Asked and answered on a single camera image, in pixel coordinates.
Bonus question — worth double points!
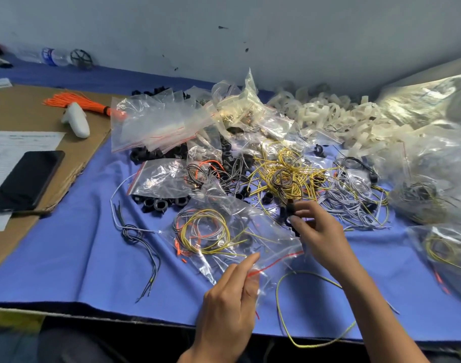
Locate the grey wire bundle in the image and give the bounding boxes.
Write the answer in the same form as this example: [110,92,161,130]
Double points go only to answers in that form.
[110,176,165,305]

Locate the black smartphone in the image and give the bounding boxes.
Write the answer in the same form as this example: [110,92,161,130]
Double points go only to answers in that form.
[0,149,67,215]

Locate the person's left hand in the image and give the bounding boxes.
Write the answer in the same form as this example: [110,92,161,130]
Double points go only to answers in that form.
[180,251,262,363]

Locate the clear zip plastic bag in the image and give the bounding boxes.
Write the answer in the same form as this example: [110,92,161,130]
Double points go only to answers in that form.
[160,176,307,289]

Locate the person's right forearm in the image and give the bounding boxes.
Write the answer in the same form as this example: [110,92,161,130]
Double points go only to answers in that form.
[338,263,431,363]

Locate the heap of plastic bags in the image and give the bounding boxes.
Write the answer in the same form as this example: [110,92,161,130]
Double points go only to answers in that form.
[184,69,301,150]

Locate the white paper sheet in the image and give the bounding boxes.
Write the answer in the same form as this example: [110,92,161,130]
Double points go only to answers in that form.
[0,130,67,233]

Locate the pile of black plastic rings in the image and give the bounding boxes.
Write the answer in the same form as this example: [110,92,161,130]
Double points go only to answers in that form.
[127,86,293,218]

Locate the red-zip plastic bag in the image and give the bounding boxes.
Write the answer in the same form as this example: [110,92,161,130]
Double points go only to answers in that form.
[127,157,194,201]

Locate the person's right hand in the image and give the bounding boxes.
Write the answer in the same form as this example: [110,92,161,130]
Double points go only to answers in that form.
[288,199,365,286]

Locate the pile of large plastic bags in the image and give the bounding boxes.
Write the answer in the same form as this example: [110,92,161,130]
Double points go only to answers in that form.
[365,55,461,305]

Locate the long yellow green wire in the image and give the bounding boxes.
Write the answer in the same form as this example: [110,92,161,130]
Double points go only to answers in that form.
[273,267,403,351]

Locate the stack of plastic bags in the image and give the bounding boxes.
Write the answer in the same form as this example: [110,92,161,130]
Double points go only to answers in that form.
[110,87,218,156]

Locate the orange tie bundle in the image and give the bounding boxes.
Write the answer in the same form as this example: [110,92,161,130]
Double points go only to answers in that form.
[43,90,127,120]

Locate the pile of yellow wires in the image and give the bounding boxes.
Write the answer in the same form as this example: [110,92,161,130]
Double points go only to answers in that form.
[248,144,327,203]

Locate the white handheld device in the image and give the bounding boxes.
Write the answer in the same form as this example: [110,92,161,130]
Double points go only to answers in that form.
[61,101,92,140]

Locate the blue cloth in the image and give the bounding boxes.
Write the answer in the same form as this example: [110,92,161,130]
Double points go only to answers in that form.
[0,55,461,346]

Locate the red wire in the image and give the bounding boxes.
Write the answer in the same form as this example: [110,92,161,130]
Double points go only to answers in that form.
[433,270,452,297]

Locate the black round wheel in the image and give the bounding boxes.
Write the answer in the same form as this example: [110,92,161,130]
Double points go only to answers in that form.
[68,47,96,71]

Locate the pile of white plastic wheels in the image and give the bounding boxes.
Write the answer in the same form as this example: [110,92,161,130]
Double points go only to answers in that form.
[267,84,415,150]

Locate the brown cardboard sheet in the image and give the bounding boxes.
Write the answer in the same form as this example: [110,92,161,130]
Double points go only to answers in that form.
[0,84,119,278]

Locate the clear plastic water bottle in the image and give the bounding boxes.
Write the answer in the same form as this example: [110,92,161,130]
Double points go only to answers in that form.
[14,46,71,68]

